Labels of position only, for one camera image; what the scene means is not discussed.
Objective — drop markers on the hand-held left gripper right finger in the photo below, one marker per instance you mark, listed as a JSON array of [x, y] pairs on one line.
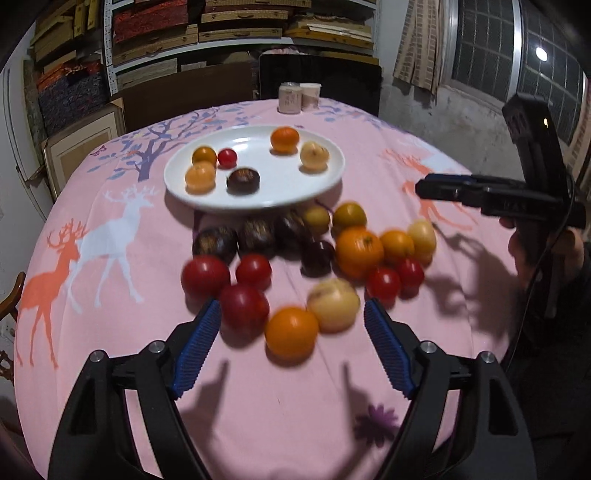
[[390, 350]]

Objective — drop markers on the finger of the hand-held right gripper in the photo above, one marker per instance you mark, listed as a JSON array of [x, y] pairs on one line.
[[445, 189]]

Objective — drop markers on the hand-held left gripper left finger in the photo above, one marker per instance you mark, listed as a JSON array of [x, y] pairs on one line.
[[198, 350]]

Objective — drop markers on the spotted yellow fruit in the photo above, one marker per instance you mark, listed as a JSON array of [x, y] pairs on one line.
[[421, 236]]

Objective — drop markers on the large red plum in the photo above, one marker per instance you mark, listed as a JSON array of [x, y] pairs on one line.
[[244, 308], [205, 275]]

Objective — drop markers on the pale yellow round fruit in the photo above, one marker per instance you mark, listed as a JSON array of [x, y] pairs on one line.
[[314, 155], [333, 304]]

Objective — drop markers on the small red cherry tomato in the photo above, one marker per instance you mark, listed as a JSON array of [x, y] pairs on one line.
[[409, 273], [227, 157]]

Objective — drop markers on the large orange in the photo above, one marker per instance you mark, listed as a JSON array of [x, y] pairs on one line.
[[359, 251]]

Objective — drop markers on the dark purple mangosteen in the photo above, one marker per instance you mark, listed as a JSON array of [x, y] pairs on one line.
[[214, 243], [255, 234]]

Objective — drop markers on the dark red plum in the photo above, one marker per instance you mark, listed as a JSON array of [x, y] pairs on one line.
[[317, 256]]

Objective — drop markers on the dark purple plum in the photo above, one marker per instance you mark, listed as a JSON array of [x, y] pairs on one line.
[[291, 229]]

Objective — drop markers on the white round plate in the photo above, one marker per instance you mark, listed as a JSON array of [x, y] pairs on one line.
[[277, 180]]

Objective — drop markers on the person's right hand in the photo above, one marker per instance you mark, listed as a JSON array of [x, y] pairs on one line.
[[521, 258]]

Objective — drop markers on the pink deer print tablecloth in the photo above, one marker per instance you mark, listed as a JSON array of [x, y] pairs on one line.
[[286, 406]]

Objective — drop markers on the barred window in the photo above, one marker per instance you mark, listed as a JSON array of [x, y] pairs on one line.
[[485, 41]]

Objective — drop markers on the brown longan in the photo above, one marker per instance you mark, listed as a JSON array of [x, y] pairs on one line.
[[316, 219]]

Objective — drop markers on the beige patterned curtain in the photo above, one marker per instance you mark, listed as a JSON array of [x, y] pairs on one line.
[[422, 46]]

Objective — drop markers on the black chair back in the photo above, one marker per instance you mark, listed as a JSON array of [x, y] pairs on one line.
[[332, 78]]

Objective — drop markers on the pale orange round fruit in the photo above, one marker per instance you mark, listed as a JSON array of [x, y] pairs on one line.
[[200, 177]]

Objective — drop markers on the dark brown water chestnut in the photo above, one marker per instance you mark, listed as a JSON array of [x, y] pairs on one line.
[[243, 180]]

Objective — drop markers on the wooden chair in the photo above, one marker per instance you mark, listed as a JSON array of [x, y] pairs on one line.
[[11, 300]]

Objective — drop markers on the small orange tangerine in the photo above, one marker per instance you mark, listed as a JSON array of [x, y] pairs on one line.
[[204, 155]]

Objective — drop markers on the framed picture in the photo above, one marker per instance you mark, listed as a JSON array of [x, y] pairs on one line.
[[78, 147]]

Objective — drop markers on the brown cardboard board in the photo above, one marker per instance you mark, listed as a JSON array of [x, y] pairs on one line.
[[194, 87]]

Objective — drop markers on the white metal shelf rack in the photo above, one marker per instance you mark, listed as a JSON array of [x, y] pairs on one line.
[[108, 46]]

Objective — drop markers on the shelf with stacked boxes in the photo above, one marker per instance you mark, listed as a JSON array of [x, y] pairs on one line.
[[152, 23]]

